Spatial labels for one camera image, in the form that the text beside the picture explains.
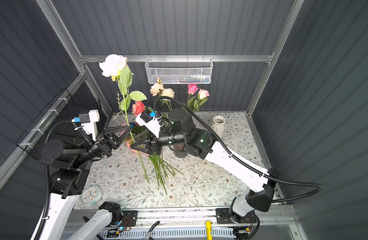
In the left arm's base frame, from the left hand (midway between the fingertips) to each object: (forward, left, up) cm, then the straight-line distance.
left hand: (132, 129), depth 49 cm
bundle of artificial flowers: (+11, -2, -49) cm, 50 cm away
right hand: (-3, 0, -6) cm, 6 cm away
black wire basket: (+30, +44, -15) cm, 55 cm away
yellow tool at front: (-25, -27, -47) cm, 60 cm away
